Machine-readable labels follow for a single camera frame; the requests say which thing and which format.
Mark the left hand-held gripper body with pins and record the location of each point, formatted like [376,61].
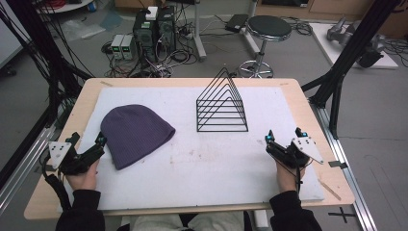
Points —
[75,162]

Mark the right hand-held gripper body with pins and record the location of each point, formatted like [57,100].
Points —
[293,155]

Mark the purple knitted beanie hat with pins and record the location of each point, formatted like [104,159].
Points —
[134,134]

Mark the person's left hand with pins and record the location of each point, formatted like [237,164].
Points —
[84,179]

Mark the person's right hand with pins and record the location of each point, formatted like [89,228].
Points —
[287,179]

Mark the black tape strip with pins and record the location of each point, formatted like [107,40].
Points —
[338,164]

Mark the thin wooden stick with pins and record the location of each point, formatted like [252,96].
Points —
[330,190]

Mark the white foam mat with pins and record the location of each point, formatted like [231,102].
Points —
[208,166]

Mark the black tape cross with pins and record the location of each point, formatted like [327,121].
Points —
[342,214]

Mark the white board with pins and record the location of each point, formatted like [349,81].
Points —
[327,41]

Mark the grey bench power supply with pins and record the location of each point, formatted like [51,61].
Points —
[128,47]
[116,46]

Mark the black round stool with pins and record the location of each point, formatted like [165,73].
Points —
[268,29]

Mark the black computer tower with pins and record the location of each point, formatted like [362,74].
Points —
[166,30]
[145,37]

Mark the person's legs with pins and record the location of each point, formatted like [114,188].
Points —
[192,223]

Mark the black flat device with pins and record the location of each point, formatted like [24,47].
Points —
[236,22]

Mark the grey metal desk leg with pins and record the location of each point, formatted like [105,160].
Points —
[198,32]

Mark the white box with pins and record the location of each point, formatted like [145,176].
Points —
[152,13]

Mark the aluminium rail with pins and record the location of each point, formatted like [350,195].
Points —
[22,160]
[346,166]

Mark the black metal frame post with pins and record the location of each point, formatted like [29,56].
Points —
[35,48]
[349,57]

